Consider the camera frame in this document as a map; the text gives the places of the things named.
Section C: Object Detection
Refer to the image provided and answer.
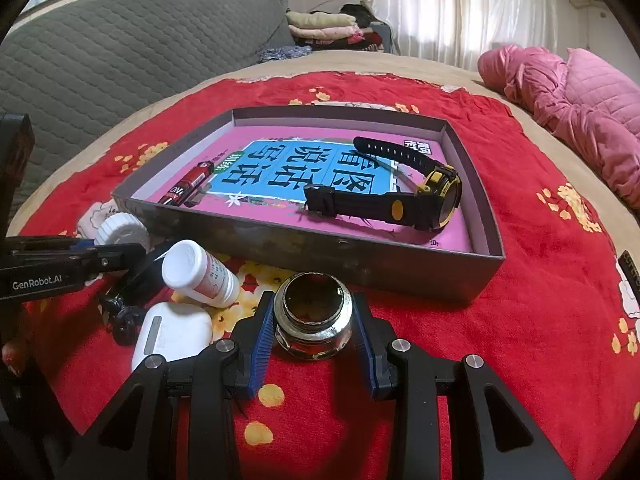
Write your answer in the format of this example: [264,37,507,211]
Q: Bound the chrome pipe fitting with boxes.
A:
[272,272,357,361]

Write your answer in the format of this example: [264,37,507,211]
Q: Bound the white ribbed ramekin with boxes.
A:
[95,212,151,256]

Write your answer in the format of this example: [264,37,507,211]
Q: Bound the pink book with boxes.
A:
[150,127,473,253]

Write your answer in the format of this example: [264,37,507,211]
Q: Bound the white curtain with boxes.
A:
[367,0,571,73]

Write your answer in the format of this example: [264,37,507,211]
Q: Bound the black and gold lighter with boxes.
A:
[122,252,168,306]

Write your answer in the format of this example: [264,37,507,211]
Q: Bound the pile of folded clothes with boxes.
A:
[286,4,396,53]

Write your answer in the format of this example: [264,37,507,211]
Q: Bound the white pill bottle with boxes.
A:
[161,240,241,307]

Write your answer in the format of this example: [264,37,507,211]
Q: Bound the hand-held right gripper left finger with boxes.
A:
[62,290,276,480]

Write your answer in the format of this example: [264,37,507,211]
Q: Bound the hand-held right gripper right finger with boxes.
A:
[351,291,576,480]

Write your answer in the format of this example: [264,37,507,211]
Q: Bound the pink padded jacket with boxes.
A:
[477,44,640,211]

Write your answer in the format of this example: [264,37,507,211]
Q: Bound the red floral blanket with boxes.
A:
[17,71,640,480]

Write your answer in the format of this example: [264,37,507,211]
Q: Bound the grey quilted cover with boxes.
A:
[0,0,296,211]

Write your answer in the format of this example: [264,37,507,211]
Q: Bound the small black object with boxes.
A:
[99,294,147,347]

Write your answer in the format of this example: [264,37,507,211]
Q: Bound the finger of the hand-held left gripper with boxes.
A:
[75,241,147,286]
[7,236,98,261]

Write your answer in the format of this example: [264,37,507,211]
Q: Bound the white earbuds case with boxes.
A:
[131,302,213,372]

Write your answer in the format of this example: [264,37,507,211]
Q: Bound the grey cardboard box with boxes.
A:
[111,106,506,307]

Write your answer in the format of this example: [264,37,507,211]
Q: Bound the blue patterned cloth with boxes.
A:
[257,45,313,63]

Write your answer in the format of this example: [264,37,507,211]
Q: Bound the person's left hand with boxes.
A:
[0,341,22,377]

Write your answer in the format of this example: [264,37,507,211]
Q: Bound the beige bed sheet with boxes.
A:
[7,50,640,271]

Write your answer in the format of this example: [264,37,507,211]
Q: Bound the black and yellow wristwatch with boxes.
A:
[302,135,463,232]

